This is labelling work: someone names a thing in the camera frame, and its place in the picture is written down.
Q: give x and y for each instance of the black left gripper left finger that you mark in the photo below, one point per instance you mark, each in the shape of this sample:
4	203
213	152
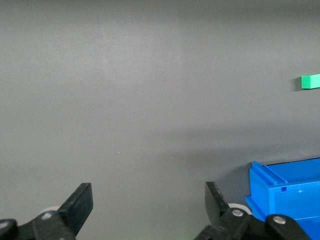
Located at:
77	207

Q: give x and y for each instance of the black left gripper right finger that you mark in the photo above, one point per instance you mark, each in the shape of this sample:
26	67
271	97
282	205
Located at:
220	210

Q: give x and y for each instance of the green cube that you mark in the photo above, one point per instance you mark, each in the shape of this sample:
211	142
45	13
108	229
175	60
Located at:
311	81

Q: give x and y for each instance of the blue plastic bin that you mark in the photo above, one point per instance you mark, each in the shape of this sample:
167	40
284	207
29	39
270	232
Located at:
290	192

